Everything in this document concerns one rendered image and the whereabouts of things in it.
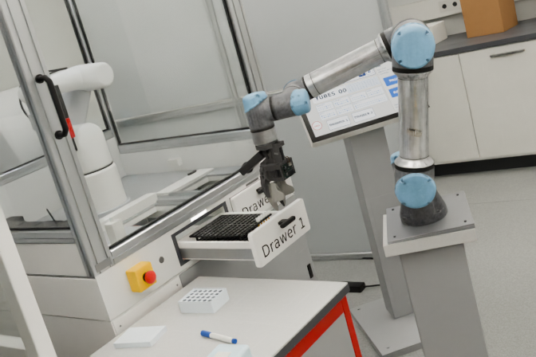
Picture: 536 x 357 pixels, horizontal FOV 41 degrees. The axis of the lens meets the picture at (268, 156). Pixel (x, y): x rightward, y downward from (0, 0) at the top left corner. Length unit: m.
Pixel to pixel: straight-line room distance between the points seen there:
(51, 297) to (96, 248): 0.30
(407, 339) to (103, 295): 1.50
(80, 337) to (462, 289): 1.21
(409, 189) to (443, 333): 0.55
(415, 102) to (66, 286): 1.18
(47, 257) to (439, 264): 1.21
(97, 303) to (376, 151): 1.44
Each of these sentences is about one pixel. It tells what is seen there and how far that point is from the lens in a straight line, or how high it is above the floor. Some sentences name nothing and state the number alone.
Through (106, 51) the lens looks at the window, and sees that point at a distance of 2.27.
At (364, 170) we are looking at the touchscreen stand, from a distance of 3.12.
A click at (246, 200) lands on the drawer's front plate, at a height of 0.89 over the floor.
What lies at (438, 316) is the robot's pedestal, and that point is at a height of 0.47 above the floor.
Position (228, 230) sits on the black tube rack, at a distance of 2.33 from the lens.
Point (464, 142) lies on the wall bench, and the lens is 5.12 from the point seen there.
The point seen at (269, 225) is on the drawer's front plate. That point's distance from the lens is 2.20.
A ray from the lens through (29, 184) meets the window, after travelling 2.26.
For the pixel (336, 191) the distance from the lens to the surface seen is 4.07.
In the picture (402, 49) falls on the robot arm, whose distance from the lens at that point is 2.01.
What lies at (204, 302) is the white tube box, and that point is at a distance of 2.12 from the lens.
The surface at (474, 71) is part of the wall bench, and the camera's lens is 4.97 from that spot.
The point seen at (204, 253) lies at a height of 0.86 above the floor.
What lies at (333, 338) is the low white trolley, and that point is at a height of 0.65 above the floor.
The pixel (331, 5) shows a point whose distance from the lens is 3.79.
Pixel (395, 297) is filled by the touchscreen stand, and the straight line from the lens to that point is 3.34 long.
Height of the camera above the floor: 1.61
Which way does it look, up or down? 13 degrees down
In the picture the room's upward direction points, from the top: 16 degrees counter-clockwise
